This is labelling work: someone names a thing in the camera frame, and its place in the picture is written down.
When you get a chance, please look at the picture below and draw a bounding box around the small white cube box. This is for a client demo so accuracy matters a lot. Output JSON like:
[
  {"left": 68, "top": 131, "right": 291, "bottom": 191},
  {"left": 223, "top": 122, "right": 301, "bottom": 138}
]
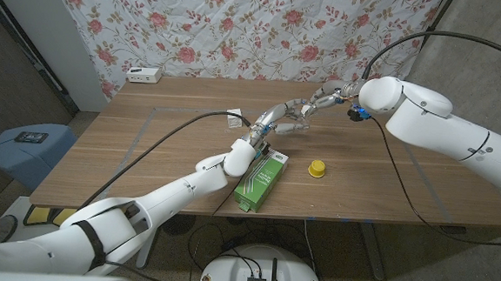
[{"left": 226, "top": 108, "right": 244, "bottom": 130}]

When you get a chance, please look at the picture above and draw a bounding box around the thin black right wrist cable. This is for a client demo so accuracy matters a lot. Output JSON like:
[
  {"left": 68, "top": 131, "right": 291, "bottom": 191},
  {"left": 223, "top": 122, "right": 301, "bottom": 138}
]
[{"left": 364, "top": 117, "right": 501, "bottom": 247}]

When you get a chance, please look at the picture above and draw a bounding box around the white power strip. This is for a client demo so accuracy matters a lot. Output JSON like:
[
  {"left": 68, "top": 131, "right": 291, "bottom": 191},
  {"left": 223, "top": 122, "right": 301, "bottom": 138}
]
[{"left": 125, "top": 65, "right": 164, "bottom": 85}]

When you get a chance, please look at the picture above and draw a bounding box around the thin black left wrist cable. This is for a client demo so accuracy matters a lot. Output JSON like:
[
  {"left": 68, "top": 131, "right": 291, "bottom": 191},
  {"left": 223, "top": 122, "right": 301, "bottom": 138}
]
[{"left": 210, "top": 185, "right": 237, "bottom": 218}]

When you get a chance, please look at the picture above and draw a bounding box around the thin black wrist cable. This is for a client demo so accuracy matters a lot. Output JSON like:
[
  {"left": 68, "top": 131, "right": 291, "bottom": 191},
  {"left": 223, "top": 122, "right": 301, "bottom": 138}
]
[
  {"left": 364, "top": 117, "right": 501, "bottom": 247},
  {"left": 210, "top": 185, "right": 237, "bottom": 218}
]

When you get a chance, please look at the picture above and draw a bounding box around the blue-grey round stool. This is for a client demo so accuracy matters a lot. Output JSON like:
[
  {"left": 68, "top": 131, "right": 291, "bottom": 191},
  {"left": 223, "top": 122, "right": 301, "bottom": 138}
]
[{"left": 0, "top": 120, "right": 78, "bottom": 194}]

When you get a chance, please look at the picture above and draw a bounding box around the yellow black floor pedal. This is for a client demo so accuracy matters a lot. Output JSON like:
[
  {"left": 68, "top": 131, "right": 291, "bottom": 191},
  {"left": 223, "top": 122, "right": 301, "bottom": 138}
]
[{"left": 23, "top": 204, "right": 77, "bottom": 230}]

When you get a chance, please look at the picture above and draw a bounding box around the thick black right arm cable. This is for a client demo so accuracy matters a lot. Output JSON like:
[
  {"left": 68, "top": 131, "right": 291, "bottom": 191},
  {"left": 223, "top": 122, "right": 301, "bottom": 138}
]
[{"left": 361, "top": 25, "right": 501, "bottom": 90}]

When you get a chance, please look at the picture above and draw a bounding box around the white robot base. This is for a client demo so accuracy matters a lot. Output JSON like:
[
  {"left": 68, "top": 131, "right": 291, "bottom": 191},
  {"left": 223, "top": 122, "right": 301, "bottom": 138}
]
[{"left": 197, "top": 239, "right": 327, "bottom": 281}]

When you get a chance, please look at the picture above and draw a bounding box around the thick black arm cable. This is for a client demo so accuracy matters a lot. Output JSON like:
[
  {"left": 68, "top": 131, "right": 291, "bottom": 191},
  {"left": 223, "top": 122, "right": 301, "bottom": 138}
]
[
  {"left": 78, "top": 102, "right": 253, "bottom": 222},
  {"left": 361, "top": 25, "right": 501, "bottom": 90}
]

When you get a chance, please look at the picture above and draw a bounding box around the black backdrop stand pole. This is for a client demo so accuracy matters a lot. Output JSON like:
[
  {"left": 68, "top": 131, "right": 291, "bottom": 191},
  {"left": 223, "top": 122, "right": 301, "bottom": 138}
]
[{"left": 420, "top": 0, "right": 457, "bottom": 52}]

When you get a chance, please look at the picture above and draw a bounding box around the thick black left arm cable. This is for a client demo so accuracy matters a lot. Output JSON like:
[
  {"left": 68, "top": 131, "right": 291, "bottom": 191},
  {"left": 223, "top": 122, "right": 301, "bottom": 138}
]
[{"left": 78, "top": 102, "right": 253, "bottom": 222}]

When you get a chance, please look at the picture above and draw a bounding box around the floral backdrop cloth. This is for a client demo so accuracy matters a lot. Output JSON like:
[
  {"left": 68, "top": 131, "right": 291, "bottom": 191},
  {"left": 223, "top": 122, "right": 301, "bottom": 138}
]
[{"left": 43, "top": 0, "right": 444, "bottom": 120}]

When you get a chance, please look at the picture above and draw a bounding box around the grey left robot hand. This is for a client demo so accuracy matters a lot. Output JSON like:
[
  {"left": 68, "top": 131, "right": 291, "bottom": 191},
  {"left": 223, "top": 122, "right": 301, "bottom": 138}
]
[{"left": 243, "top": 94, "right": 313, "bottom": 159}]

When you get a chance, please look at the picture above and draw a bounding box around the black phone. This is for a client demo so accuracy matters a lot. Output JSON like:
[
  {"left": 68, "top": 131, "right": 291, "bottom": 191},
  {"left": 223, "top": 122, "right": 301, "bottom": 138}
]
[{"left": 13, "top": 130, "right": 50, "bottom": 144}]

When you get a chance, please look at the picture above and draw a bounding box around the clear medicine bottle white cap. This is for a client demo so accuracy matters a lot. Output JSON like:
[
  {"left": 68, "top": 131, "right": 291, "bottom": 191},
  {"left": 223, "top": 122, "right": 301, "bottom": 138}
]
[{"left": 297, "top": 104, "right": 315, "bottom": 129}]

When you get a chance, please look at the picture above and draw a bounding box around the white metal table leg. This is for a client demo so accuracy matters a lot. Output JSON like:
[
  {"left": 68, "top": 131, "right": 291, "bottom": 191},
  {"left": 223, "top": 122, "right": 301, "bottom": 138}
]
[
  {"left": 135, "top": 229, "right": 161, "bottom": 271},
  {"left": 354, "top": 220, "right": 389, "bottom": 281}
]

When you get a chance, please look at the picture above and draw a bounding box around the green medicine box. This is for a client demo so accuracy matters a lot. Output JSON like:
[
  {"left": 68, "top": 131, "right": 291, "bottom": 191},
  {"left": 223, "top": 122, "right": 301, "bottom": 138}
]
[{"left": 232, "top": 148, "right": 290, "bottom": 215}]

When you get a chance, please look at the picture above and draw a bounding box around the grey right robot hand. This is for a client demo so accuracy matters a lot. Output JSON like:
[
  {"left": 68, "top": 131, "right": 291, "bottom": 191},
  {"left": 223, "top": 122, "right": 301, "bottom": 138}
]
[{"left": 300, "top": 77, "right": 366, "bottom": 122}]

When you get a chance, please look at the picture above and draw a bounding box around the yellow lid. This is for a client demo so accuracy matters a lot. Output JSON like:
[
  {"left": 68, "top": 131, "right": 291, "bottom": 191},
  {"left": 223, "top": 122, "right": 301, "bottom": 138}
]
[{"left": 307, "top": 159, "right": 327, "bottom": 179}]

